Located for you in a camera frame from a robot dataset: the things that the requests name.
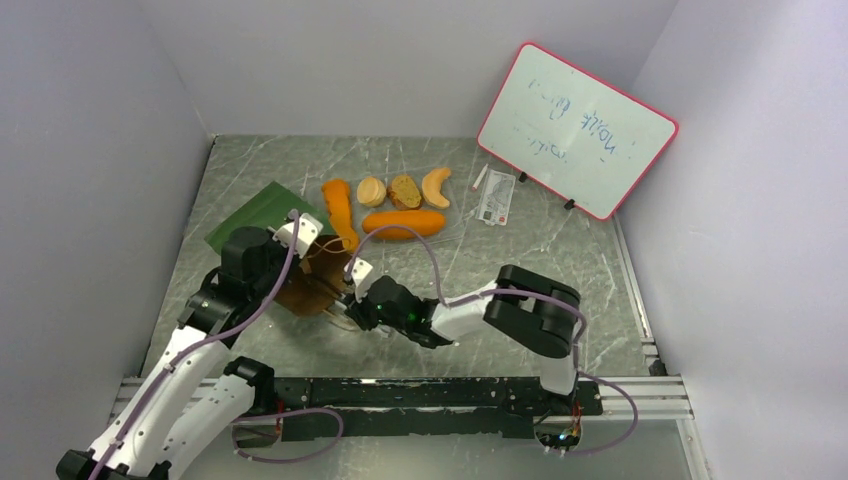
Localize green paper bag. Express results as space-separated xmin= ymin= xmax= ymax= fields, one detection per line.
xmin=200 ymin=181 xmax=351 ymax=331

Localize orange fake baguette loaf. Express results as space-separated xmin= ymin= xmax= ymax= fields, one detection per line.
xmin=361 ymin=210 xmax=447 ymax=241

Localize round tan fake bun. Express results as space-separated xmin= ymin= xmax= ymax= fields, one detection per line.
xmin=356 ymin=176 xmax=387 ymax=208

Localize orange fake bread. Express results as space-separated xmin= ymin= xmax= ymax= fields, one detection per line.
xmin=321 ymin=179 xmax=359 ymax=253

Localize tan fake croissant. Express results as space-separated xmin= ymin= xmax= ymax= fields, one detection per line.
xmin=421 ymin=167 xmax=452 ymax=210

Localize white ruler package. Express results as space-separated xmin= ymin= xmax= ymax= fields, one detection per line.
xmin=476 ymin=170 xmax=517 ymax=226

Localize silver metal tongs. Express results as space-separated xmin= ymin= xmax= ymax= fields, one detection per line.
xmin=323 ymin=293 xmax=392 ymax=338

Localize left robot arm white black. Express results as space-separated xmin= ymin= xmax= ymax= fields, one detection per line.
xmin=56 ymin=215 xmax=322 ymax=479

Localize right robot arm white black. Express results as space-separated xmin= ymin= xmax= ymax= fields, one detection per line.
xmin=339 ymin=265 xmax=587 ymax=414

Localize white pink marker pen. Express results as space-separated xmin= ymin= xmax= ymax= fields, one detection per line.
xmin=470 ymin=164 xmax=489 ymax=191

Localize pink framed whiteboard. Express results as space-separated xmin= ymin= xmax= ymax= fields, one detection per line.
xmin=477 ymin=42 xmax=679 ymax=220

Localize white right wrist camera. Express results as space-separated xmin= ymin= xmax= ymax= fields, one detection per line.
xmin=343 ymin=258 xmax=379 ymax=301

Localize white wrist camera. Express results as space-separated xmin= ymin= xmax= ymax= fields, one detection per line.
xmin=343 ymin=258 xmax=379 ymax=301
xmin=271 ymin=210 xmax=324 ymax=259

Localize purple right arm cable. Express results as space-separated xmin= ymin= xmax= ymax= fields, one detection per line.
xmin=343 ymin=225 xmax=641 ymax=458

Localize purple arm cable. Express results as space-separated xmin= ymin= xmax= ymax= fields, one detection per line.
xmin=343 ymin=225 xmax=641 ymax=458
xmin=86 ymin=209 xmax=346 ymax=480

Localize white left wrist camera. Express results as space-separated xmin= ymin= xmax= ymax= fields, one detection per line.
xmin=271 ymin=210 xmax=324 ymax=259

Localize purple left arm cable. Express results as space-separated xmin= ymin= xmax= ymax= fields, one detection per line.
xmin=86 ymin=209 xmax=346 ymax=480

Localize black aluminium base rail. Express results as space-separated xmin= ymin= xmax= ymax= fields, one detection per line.
xmin=119 ymin=374 xmax=694 ymax=443

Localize aluminium side rail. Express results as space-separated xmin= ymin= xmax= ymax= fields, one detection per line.
xmin=611 ymin=215 xmax=668 ymax=377

